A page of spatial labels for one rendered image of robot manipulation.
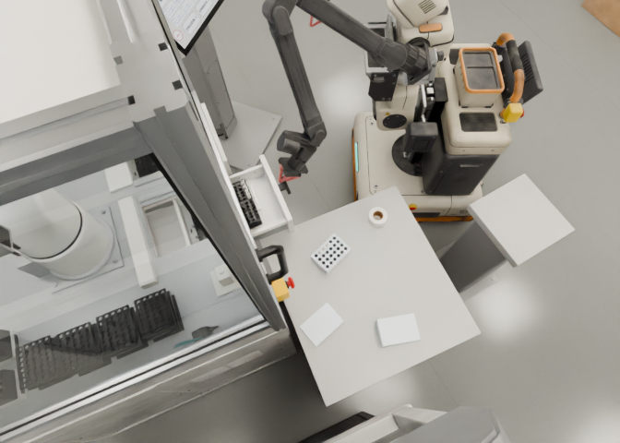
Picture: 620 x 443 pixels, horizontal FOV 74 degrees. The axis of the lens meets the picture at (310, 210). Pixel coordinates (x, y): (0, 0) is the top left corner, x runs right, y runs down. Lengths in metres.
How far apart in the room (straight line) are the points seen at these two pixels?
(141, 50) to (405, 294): 1.31
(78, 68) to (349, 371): 1.25
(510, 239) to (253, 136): 1.65
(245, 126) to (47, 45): 2.33
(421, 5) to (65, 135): 1.26
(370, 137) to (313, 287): 1.12
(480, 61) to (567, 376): 1.59
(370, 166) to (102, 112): 2.00
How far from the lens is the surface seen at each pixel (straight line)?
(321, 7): 1.25
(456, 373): 2.33
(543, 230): 1.78
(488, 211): 1.73
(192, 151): 0.35
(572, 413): 2.54
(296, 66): 1.26
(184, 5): 1.93
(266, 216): 1.52
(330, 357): 1.46
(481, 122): 1.87
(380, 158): 2.30
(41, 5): 0.47
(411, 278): 1.55
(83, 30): 0.43
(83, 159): 0.34
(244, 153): 2.61
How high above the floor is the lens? 2.22
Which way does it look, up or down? 66 degrees down
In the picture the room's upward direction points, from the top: 2 degrees counter-clockwise
